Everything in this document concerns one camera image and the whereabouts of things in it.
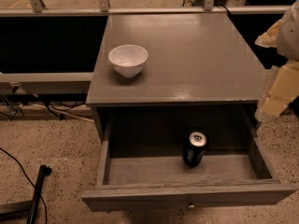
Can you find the black metal stand leg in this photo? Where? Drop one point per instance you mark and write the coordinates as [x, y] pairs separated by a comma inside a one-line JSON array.
[[27, 208]]

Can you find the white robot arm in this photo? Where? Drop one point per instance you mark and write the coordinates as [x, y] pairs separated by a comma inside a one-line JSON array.
[[288, 35]]

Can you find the grey low ledge rail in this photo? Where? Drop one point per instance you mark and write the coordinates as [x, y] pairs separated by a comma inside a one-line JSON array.
[[46, 83]]

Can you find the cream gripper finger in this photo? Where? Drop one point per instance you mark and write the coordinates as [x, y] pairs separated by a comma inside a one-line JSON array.
[[269, 38], [281, 88]]

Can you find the grey metal window rail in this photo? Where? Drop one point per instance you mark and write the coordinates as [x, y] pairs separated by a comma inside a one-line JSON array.
[[124, 3]]

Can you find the white ceramic bowl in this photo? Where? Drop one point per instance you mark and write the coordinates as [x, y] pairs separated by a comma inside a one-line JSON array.
[[128, 60]]

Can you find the open grey top drawer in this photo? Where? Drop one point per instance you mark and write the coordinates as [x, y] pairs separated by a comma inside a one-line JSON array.
[[142, 166]]

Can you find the grey wooden cabinet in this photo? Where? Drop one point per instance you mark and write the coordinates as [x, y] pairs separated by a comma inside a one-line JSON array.
[[193, 59]]

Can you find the blue pepsi can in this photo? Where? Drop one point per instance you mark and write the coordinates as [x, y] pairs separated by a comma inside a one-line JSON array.
[[195, 148]]

